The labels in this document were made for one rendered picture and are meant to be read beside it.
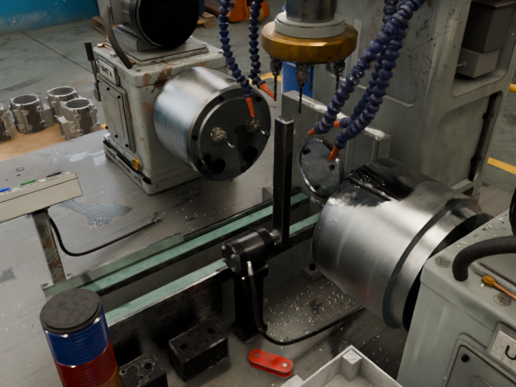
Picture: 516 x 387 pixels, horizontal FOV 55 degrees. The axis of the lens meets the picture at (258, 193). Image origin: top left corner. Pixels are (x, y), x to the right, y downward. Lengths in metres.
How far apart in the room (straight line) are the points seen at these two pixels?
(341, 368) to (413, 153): 0.63
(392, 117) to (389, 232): 0.40
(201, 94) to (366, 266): 0.59
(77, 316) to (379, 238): 0.45
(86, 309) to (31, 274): 0.74
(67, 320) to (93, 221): 0.87
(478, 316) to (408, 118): 0.53
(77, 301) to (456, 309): 0.45
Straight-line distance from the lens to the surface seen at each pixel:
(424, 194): 0.81
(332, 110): 0.80
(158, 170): 1.42
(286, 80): 3.18
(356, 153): 1.04
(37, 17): 6.64
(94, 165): 1.65
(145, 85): 1.31
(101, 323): 0.55
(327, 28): 0.92
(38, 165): 1.72
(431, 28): 1.02
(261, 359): 0.98
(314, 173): 1.15
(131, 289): 1.03
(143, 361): 0.94
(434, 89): 1.04
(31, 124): 3.52
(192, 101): 1.17
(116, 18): 1.42
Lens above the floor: 1.59
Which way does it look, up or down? 33 degrees down
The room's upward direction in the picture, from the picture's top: straight up
